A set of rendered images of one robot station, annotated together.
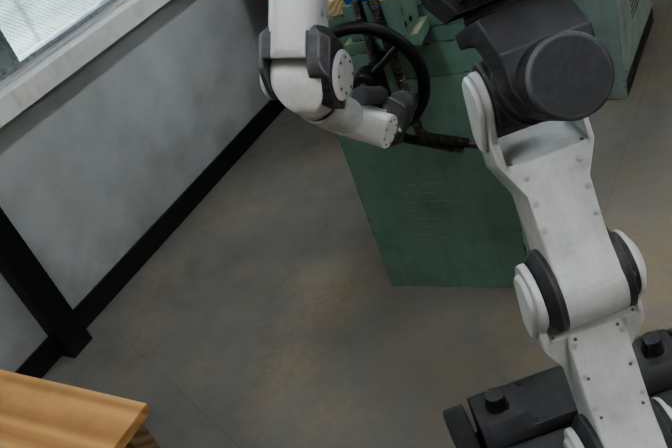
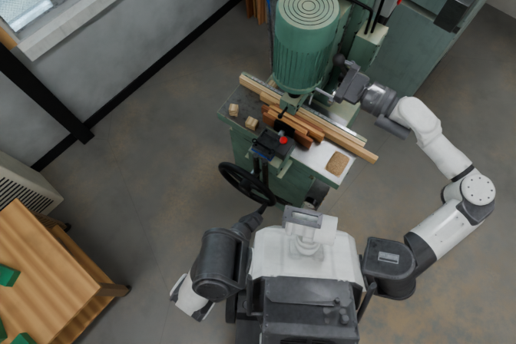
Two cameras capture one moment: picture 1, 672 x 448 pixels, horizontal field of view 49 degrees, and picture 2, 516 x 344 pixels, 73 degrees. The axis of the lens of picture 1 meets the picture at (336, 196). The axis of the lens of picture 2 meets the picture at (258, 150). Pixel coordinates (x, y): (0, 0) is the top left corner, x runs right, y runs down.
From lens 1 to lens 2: 130 cm
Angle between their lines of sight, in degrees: 34
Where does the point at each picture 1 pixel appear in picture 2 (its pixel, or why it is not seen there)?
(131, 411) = (93, 288)
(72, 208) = (92, 75)
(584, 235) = not seen: outside the picture
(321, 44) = (200, 316)
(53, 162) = (84, 54)
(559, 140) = not seen: hidden behind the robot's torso
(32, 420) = (49, 267)
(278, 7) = (184, 299)
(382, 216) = not seen: hidden behind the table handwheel
